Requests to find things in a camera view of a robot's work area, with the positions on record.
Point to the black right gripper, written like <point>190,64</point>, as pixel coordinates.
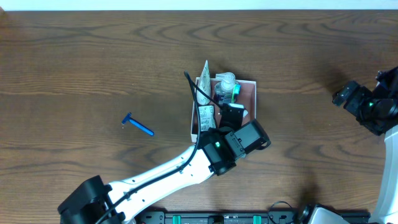
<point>343,95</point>

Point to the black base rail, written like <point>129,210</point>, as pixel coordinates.
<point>161,217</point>

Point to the white shampoo tube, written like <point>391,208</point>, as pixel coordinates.
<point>204,84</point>

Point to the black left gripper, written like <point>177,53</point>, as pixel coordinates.
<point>231,115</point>

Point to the clear spray bottle blue liquid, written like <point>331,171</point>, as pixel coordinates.
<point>223,89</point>

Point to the green white soap packet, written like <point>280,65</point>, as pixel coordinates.
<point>207,117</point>

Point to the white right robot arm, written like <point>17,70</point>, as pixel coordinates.
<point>376,110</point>

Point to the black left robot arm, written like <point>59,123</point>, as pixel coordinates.
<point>215,152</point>

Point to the white cardboard box pink inside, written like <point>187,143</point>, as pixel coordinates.
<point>247,98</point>

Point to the blue disposable razor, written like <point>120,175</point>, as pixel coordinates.
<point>128,119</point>

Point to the green white toothbrush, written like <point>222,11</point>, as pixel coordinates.
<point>235,92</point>

